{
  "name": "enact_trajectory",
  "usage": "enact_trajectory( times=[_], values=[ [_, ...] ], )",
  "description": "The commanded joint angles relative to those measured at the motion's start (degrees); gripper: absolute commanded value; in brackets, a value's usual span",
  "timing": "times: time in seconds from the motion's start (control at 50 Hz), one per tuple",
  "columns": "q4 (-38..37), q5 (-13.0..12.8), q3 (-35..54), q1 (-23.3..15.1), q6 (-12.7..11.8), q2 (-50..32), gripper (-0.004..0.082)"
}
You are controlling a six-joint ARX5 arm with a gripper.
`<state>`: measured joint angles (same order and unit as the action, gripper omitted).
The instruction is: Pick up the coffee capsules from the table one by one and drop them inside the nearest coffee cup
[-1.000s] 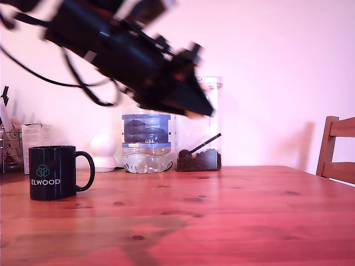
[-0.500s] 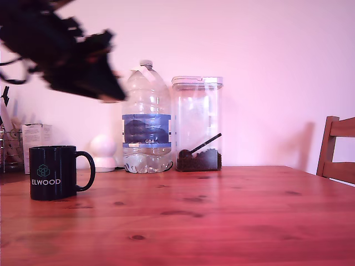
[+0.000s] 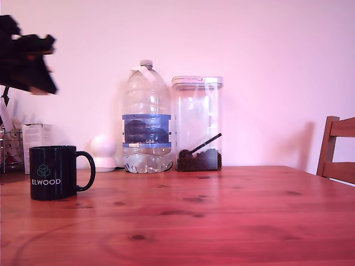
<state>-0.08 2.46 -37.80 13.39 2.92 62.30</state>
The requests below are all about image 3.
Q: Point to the wooden chair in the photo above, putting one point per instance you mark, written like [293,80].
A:
[337,169]

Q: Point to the white cardboard box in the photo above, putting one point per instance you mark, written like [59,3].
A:
[34,135]

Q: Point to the black ELWOOD mug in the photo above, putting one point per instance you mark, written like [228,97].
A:
[52,166]

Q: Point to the black zigzag object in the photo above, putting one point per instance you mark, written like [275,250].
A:
[5,95]

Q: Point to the black coffee scoop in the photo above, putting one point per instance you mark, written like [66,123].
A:
[184,154]

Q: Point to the white papers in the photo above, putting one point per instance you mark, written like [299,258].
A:
[15,110]

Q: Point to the small white round camera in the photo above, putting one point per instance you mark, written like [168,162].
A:
[103,147]

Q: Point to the grey bottle cap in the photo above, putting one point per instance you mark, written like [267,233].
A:
[146,63]

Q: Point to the dark coffee beans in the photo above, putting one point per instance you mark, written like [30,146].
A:
[205,164]

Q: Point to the large clear water bottle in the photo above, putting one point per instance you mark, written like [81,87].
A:
[147,127]

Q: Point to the clear plastic storage jar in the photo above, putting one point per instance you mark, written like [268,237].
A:
[197,116]

